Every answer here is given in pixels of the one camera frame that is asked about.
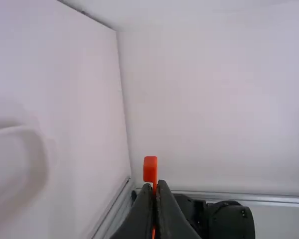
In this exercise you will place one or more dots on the silver rails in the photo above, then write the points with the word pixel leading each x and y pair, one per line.
pixel 276 200

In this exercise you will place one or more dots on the white dish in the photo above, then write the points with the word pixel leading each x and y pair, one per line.
pixel 12 161

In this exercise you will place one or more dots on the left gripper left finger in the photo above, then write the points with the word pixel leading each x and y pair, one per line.
pixel 139 219

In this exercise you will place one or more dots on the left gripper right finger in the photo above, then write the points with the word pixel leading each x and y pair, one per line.
pixel 168 219

